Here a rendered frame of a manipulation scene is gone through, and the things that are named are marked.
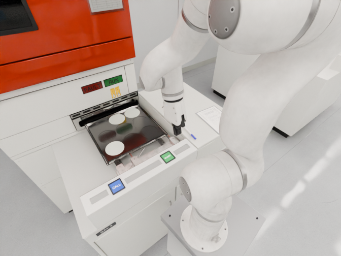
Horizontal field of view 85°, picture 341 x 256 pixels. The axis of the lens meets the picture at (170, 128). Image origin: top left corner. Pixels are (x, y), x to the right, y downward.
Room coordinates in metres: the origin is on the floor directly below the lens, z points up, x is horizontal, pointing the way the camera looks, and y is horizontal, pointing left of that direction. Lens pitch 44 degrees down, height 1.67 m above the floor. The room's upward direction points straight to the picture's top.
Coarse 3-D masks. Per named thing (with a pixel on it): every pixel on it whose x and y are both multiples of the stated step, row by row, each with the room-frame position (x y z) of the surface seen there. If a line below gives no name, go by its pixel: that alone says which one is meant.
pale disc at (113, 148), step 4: (108, 144) 0.68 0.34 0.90; (112, 144) 0.68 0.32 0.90; (116, 144) 0.68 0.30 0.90; (120, 144) 0.68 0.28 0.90; (108, 148) 0.65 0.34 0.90; (112, 148) 0.65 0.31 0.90; (116, 148) 0.65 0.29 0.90; (120, 148) 0.65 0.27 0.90; (108, 152) 0.62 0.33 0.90; (112, 152) 0.62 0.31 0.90; (116, 152) 0.62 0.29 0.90; (120, 152) 0.62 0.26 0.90
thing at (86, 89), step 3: (93, 84) 0.95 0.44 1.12; (96, 84) 0.95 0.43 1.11; (99, 84) 0.96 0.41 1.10; (84, 87) 0.91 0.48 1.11; (87, 87) 0.92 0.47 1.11; (90, 87) 0.93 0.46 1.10; (93, 87) 0.94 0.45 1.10; (96, 87) 0.95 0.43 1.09; (99, 87) 0.96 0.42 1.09; (102, 87) 0.97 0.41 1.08; (84, 90) 0.91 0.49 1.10; (87, 90) 0.92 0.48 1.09; (90, 90) 0.93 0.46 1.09
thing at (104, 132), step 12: (96, 120) 0.88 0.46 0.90; (108, 120) 0.88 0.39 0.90; (132, 120) 0.88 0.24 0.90; (144, 120) 0.88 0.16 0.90; (96, 132) 0.77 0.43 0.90; (108, 132) 0.77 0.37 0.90; (120, 132) 0.77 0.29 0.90; (132, 132) 0.77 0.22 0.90; (144, 132) 0.77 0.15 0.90; (156, 132) 0.77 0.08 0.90; (132, 144) 0.68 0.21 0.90; (108, 156) 0.60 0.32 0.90
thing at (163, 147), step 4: (164, 144) 0.70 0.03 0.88; (168, 144) 0.70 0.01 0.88; (156, 148) 0.67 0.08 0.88; (160, 148) 0.67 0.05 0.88; (164, 148) 0.67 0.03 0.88; (152, 152) 0.64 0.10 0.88; (156, 152) 0.64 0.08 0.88; (144, 156) 0.61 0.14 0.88; (148, 156) 0.61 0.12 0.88; (140, 160) 0.59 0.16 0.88; (144, 160) 0.59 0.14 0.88; (128, 164) 0.56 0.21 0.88; (128, 168) 0.54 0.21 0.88; (116, 172) 0.51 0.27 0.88
